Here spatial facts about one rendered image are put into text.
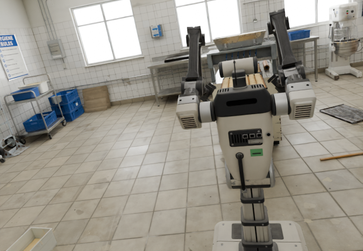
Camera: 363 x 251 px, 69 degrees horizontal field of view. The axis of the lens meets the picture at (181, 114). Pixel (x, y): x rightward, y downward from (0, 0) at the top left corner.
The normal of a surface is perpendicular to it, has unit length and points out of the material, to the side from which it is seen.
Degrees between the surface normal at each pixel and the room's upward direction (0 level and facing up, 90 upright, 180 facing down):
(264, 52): 90
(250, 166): 90
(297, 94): 30
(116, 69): 90
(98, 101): 67
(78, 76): 90
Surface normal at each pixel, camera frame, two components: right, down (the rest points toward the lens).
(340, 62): -0.20, 0.33
